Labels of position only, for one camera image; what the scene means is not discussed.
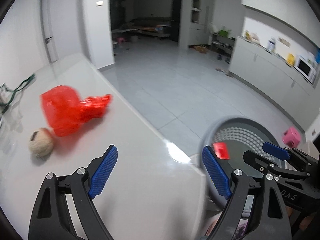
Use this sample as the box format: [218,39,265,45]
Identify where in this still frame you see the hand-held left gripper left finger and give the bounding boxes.
[28,144,118,240]

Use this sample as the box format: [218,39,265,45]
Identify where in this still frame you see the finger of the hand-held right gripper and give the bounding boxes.
[263,142,320,173]
[244,150,308,180]

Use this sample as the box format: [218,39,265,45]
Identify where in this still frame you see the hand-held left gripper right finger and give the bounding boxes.
[202,145,292,240]

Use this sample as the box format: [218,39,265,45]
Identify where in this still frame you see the red cardboard box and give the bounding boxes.
[212,142,230,160]

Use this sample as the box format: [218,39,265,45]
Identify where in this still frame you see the grey perforated bin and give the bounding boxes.
[199,116,287,207]

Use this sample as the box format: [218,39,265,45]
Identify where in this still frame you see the pink cube stool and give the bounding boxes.
[282,127,300,148]

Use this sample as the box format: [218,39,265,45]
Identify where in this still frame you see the red plastic bag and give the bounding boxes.
[40,85,113,137]

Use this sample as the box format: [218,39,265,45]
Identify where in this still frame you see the white counter cabinet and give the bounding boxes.
[229,36,318,135]

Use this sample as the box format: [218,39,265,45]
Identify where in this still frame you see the white microwave oven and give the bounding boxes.
[295,56,318,83]

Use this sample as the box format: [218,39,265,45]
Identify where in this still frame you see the white plastic jug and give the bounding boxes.
[267,37,277,53]

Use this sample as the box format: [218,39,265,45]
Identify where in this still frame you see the shoe rack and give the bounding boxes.
[211,34,237,60]

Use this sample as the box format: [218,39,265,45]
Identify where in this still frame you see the beige food packet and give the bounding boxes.
[244,30,260,43]

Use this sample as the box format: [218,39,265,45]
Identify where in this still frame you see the white tall shelf cabinet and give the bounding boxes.
[181,0,213,50]

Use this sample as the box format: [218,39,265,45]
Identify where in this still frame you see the white door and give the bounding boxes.
[41,0,84,63]

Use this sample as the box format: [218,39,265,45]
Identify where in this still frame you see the dark tall cabinet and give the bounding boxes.
[172,0,182,42]

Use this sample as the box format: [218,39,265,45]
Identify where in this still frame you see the green cable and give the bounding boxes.
[0,73,36,114]

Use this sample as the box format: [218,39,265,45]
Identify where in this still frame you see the white wall cabinet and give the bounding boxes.
[241,0,320,48]

